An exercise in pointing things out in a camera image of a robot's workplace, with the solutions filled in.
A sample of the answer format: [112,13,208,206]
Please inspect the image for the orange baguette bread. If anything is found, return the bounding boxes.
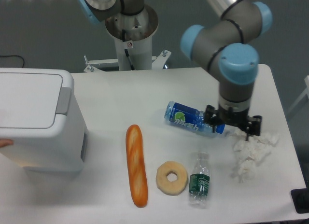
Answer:
[126,125,148,208]

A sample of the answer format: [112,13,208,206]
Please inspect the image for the black cable on floor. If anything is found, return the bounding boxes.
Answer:
[0,55,25,68]

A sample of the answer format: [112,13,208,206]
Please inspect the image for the white frame at right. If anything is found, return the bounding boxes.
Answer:
[286,75,309,120]

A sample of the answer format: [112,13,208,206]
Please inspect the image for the black device at edge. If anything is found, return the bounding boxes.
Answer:
[291,188,309,214]

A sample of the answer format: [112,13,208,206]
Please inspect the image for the blue label drink bottle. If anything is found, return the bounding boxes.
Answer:
[164,101,225,137]

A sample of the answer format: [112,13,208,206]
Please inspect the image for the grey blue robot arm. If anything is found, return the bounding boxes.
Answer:
[78,0,273,136]

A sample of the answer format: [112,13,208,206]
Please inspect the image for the person hand at edge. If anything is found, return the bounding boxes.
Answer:
[0,139,14,148]

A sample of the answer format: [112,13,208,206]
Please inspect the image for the black cable on pedestal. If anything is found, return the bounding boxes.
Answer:
[122,29,135,70]

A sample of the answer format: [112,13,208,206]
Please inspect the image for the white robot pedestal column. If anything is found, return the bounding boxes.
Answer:
[105,5,158,65]

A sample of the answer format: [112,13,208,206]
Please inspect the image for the green label water bottle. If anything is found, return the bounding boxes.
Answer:
[188,152,211,208]

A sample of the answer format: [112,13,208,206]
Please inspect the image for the white trash can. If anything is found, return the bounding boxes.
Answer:
[0,68,88,172]

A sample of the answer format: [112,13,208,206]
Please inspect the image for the beige donut ring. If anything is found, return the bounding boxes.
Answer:
[155,160,188,196]

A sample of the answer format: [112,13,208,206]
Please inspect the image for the crumpled white tissue paper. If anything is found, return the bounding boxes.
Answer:
[226,130,280,183]

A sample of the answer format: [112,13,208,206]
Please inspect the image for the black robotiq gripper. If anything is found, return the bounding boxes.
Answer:
[204,98,262,141]

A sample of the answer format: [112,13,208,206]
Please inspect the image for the white metal base frame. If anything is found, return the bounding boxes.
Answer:
[84,50,172,72]

